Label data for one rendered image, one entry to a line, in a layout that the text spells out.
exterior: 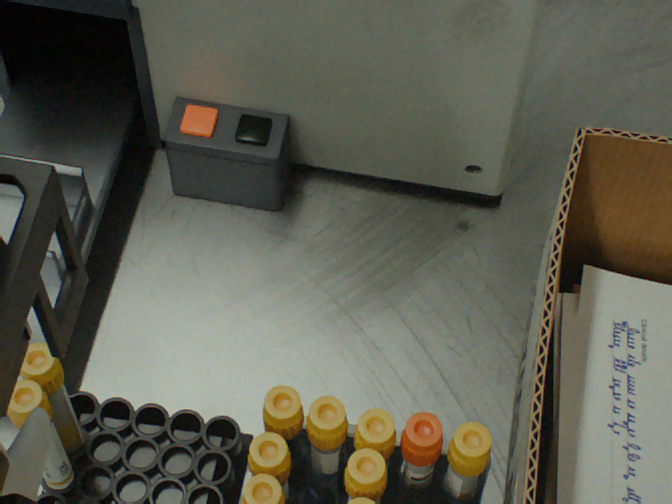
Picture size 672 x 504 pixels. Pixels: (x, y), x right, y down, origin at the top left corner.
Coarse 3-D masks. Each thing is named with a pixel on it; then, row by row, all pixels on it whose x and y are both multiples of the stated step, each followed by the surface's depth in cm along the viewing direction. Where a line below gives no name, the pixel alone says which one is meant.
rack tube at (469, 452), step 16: (464, 432) 53; (480, 432) 53; (448, 448) 54; (464, 448) 52; (480, 448) 52; (448, 464) 54; (464, 464) 53; (480, 464) 53; (448, 480) 56; (464, 480) 55; (464, 496) 56
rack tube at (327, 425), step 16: (320, 400) 53; (336, 400) 53; (320, 416) 53; (336, 416) 53; (320, 432) 53; (336, 432) 53; (320, 448) 54; (336, 448) 55; (320, 464) 56; (336, 464) 56; (320, 496) 59
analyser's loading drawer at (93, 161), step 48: (48, 48) 72; (96, 48) 72; (48, 96) 70; (96, 96) 70; (0, 144) 69; (48, 144) 69; (96, 144) 69; (0, 192) 67; (96, 192) 67; (48, 288) 64
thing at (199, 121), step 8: (192, 112) 68; (200, 112) 68; (208, 112) 68; (216, 112) 68; (184, 120) 68; (192, 120) 68; (200, 120) 68; (208, 120) 68; (184, 128) 68; (192, 128) 68; (200, 128) 68; (208, 128) 68; (208, 136) 68
